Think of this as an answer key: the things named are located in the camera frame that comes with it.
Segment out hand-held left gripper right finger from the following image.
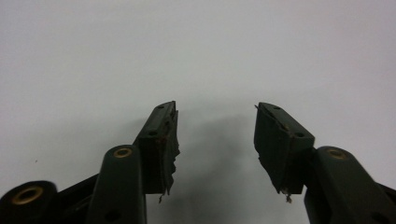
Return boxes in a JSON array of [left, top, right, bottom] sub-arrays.
[[253, 102, 396, 224]]

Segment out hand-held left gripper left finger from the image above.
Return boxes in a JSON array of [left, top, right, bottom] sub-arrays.
[[85, 100, 181, 224]]

